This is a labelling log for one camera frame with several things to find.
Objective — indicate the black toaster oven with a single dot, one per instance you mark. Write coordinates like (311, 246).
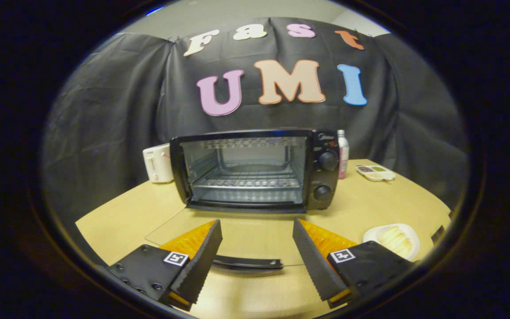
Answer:
(321, 177)

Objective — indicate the black backdrop cloth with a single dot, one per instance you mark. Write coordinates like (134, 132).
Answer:
(104, 110)

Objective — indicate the white pop-up toaster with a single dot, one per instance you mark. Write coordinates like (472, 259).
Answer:
(157, 164)

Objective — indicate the pale yellow food slices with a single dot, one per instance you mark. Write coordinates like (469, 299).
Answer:
(396, 240)

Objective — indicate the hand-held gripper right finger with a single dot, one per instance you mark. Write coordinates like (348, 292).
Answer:
(312, 261)

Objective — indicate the white bottle with pink label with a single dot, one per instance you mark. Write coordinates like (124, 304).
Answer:
(343, 155)

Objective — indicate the small black flat object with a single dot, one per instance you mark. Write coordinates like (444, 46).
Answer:
(438, 235)

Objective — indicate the white divided sauce tray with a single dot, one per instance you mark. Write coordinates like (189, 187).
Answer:
(375, 172)

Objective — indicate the white plate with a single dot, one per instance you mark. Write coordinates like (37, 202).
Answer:
(412, 241)

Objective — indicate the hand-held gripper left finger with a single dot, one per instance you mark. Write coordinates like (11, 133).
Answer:
(202, 261)

